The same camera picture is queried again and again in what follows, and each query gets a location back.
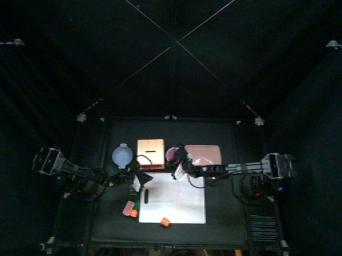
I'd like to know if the red plastic cup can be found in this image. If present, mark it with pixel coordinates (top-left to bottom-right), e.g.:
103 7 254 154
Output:
165 146 181 164

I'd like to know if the flat brown tray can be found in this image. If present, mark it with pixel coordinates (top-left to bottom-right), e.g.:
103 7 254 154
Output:
183 143 223 167

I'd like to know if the red wooden drawer box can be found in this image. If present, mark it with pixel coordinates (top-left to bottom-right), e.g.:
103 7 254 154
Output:
135 138 167 171

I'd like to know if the pale blue bowl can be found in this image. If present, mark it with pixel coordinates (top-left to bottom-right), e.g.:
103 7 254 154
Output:
111 142 135 170

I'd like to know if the cube block with green circle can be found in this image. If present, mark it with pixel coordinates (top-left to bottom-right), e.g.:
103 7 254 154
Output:
122 198 142 217

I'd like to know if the white cutting board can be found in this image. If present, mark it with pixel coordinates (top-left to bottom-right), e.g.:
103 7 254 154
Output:
138 171 207 225

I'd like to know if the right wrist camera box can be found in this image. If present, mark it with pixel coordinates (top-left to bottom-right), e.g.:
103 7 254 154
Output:
199 164 225 176

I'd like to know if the thin diagonal steel wire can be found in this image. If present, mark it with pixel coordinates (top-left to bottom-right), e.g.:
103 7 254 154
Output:
123 0 262 119
83 0 237 115

